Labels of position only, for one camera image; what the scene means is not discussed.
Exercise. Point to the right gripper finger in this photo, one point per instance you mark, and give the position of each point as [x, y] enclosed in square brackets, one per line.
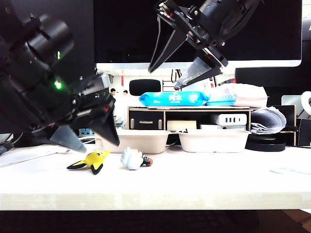
[167, 43]
[196, 72]

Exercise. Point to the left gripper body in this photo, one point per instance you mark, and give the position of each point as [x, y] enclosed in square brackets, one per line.
[92, 106]

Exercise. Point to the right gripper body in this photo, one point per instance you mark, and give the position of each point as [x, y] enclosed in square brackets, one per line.
[192, 21]

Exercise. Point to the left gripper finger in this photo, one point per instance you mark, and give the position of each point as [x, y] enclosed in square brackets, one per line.
[109, 128]
[69, 139]

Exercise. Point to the yellow black-eared doll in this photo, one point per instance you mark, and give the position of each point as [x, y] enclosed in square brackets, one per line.
[93, 157]

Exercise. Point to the light blue white doll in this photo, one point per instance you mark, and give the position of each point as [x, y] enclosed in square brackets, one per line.
[131, 157]

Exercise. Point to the small black doll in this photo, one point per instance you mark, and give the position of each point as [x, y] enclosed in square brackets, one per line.
[184, 131]

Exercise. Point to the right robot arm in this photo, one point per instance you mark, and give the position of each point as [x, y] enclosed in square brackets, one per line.
[230, 14]

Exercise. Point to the beige paper box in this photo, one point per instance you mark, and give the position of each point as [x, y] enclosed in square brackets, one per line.
[213, 142]
[143, 142]

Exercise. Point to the beige cardboard box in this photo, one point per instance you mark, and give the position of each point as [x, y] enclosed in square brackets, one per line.
[181, 125]

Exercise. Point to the flat white box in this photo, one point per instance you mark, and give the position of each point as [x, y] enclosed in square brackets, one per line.
[209, 127]

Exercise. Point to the black box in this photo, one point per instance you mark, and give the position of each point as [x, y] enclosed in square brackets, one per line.
[305, 132]

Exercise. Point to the red white banner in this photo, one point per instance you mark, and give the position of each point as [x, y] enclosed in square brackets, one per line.
[212, 83]

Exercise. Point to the background person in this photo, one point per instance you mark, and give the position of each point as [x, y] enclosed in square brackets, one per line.
[113, 91]
[125, 92]

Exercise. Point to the black metal rack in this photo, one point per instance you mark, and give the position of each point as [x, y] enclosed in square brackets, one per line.
[167, 86]

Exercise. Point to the black wooden desk shelf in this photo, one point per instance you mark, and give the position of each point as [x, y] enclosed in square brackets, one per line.
[145, 121]

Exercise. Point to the blue wet wipes pack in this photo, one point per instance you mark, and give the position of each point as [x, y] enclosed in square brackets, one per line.
[170, 99]

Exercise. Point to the red hanging ornament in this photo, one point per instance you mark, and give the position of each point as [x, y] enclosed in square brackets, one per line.
[122, 81]

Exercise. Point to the large silver-edged monitor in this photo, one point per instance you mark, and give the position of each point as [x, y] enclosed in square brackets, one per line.
[126, 29]

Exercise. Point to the black office chair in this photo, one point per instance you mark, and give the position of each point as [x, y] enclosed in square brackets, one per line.
[144, 87]

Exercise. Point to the pink tissue pack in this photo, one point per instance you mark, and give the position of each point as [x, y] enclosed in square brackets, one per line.
[245, 97]

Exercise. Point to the white USB charger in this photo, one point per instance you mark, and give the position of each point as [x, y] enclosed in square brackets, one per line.
[228, 119]

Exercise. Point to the black monitor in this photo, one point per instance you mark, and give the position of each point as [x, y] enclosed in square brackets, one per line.
[83, 36]

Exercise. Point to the dark monitor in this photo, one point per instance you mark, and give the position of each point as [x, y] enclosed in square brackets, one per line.
[272, 82]

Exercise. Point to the rolled paper bundle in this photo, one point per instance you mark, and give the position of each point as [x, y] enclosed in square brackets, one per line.
[267, 120]

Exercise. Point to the silver panel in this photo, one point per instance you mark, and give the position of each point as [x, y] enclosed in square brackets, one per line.
[290, 100]

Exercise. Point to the black round base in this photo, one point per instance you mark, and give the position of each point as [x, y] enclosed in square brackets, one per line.
[264, 145]

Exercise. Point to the grey white round device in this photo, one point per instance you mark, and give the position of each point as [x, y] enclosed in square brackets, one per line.
[306, 102]

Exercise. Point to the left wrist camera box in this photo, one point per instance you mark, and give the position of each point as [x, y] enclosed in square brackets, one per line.
[102, 81]

